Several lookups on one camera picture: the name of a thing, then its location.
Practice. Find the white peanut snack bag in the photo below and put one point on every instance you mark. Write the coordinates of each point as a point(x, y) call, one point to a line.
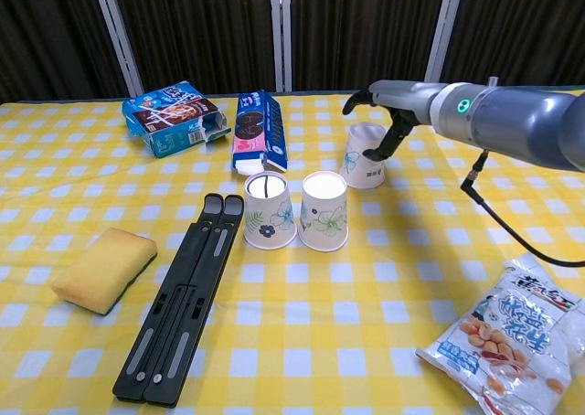
point(493, 342)

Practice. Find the black folding stand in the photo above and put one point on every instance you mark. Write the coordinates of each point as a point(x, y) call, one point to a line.
point(183, 296)

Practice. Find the blue chocolate biscuit box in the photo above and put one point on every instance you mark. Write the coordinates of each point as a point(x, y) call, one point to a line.
point(169, 118)

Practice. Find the blue pink cookie box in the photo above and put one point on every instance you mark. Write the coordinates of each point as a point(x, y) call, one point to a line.
point(256, 127)

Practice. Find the white cup green flower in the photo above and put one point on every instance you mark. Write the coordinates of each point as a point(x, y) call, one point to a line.
point(322, 218)

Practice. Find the white cup printed text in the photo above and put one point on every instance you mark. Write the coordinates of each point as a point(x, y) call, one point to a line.
point(356, 168)

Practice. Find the yellow sponge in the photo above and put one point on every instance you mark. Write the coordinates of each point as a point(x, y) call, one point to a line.
point(100, 273)

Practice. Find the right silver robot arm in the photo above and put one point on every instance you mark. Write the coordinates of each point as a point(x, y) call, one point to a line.
point(516, 118)

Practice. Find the white partition frame post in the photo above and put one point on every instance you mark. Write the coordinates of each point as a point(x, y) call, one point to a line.
point(116, 31)
point(281, 31)
point(444, 31)

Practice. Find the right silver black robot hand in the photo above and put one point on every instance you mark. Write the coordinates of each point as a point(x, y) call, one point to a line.
point(407, 99)

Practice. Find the dark ribbed partition panel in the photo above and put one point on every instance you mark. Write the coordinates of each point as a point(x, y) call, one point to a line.
point(365, 31)
point(525, 31)
point(45, 35)
point(201, 31)

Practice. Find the white cup line-marked base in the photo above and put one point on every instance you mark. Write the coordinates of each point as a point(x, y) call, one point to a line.
point(267, 223)

